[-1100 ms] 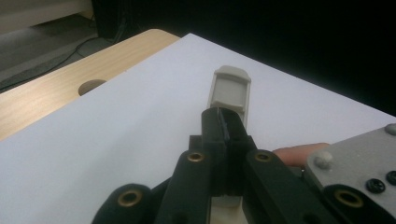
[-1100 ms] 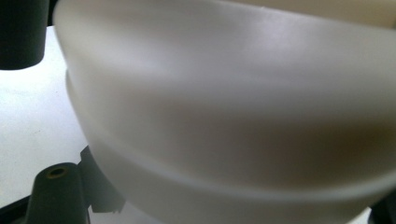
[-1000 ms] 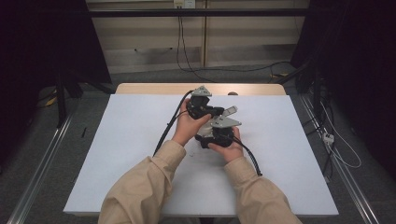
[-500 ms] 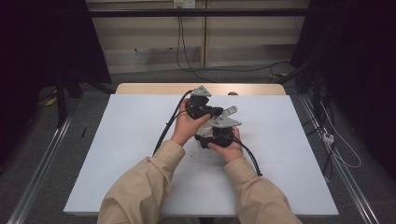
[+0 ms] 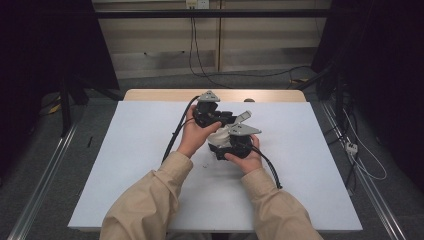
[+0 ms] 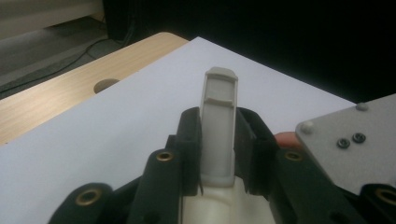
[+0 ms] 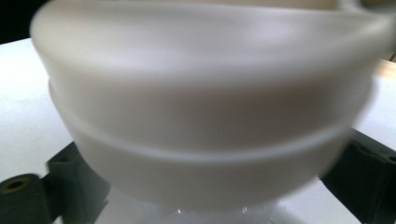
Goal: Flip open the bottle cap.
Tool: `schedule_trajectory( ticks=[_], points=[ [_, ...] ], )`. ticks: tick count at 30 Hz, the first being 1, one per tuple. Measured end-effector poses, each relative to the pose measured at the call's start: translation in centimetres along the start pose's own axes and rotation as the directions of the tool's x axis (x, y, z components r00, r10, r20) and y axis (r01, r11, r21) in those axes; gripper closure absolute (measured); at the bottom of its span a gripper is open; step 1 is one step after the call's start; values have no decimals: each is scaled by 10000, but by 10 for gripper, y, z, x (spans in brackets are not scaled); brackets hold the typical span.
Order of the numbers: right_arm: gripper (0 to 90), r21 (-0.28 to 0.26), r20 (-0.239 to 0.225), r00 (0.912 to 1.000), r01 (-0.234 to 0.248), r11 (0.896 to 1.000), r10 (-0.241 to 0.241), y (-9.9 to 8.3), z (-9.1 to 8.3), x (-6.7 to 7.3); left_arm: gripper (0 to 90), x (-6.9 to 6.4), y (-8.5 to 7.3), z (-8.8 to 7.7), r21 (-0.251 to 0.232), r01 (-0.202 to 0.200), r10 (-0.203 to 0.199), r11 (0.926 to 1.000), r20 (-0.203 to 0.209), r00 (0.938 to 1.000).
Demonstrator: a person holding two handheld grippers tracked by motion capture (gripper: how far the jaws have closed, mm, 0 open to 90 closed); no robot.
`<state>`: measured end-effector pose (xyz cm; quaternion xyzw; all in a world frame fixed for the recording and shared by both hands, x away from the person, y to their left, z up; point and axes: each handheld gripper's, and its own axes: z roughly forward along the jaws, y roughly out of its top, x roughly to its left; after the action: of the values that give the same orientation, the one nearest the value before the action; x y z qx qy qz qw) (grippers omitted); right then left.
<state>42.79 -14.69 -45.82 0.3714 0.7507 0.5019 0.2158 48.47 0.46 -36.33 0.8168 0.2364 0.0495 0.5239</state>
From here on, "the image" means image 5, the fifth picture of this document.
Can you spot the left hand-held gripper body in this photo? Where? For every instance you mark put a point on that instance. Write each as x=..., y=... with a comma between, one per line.
x=206, y=113

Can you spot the person's right hand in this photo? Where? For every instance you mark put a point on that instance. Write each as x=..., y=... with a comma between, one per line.
x=250, y=163

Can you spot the wooden table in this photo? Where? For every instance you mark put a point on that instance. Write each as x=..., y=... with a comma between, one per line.
x=160, y=94

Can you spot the white wall socket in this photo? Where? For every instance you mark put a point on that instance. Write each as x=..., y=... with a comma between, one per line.
x=197, y=3

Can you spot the person's left hand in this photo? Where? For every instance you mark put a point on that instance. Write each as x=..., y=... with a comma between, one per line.
x=193, y=140

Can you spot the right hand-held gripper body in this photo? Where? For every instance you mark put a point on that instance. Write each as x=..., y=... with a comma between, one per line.
x=241, y=146

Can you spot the metal floor rail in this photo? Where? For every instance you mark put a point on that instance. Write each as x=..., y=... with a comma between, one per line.
x=43, y=180
x=373, y=193

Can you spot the black metal stand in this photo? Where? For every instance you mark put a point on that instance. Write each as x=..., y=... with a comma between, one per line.
x=65, y=106
x=333, y=86

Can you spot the black horizontal bar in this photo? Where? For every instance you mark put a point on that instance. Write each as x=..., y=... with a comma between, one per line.
x=213, y=13

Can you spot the white table board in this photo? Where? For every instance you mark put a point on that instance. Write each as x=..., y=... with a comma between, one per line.
x=300, y=166

